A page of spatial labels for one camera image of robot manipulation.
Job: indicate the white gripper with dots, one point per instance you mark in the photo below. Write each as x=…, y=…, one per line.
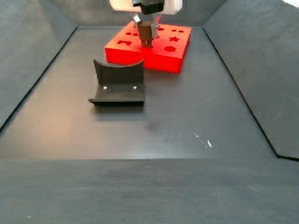
x=169, y=7

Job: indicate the brown three-prong peg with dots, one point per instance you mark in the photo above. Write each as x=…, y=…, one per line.
x=145, y=29

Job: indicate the red shape-sorter block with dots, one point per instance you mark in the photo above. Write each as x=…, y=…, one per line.
x=165, y=57

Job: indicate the black curved holder stand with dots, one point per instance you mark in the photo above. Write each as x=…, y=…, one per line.
x=121, y=84

